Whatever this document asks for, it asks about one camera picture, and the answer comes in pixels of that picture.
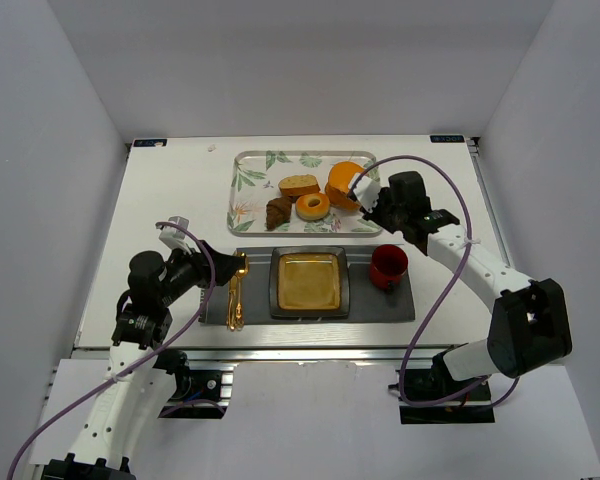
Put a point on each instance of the right blue corner label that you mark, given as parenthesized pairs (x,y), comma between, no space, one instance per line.
(441,138)

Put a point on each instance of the left blue corner label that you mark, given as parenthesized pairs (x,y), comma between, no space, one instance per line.
(149,143)

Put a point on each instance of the round orange bun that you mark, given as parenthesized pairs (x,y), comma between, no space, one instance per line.
(337,186)

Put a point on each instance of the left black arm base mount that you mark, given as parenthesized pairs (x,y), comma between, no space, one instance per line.
(203,389)

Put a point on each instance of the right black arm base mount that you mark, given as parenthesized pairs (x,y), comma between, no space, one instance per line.
(442,402)

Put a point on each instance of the gold knife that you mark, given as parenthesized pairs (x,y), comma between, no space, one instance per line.
(231,308)

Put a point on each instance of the floral leaf-pattern serving tray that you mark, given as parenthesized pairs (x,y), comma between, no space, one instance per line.
(255,179)

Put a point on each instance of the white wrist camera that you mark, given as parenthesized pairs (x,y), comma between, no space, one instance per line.
(365,192)
(175,238)

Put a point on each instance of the orange ring bagel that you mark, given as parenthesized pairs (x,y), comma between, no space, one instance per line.
(313,206)

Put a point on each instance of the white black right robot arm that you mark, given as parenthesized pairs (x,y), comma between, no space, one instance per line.
(529,325)

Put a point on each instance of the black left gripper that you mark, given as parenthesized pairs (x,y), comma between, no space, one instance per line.
(203,264)

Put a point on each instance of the red cup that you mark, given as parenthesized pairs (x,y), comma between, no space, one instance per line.
(389,264)

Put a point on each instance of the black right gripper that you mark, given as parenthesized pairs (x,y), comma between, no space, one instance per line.
(381,211)

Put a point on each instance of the dark grey placemat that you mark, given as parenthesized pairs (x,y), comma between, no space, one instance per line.
(368,304)

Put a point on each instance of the sliced bread loaf piece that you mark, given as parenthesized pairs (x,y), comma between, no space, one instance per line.
(298,185)

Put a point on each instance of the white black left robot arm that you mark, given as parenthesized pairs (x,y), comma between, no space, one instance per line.
(141,375)

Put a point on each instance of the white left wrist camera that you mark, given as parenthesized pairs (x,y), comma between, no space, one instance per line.
(175,238)

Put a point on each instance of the blue corner label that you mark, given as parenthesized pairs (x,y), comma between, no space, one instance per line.
(149,143)
(441,138)

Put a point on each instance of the black square plate, tan centre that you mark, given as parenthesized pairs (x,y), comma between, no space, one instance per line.
(309,282)

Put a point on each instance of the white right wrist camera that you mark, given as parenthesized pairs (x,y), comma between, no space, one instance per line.
(365,192)

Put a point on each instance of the dark brown croissant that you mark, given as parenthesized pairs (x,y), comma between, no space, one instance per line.
(278,212)

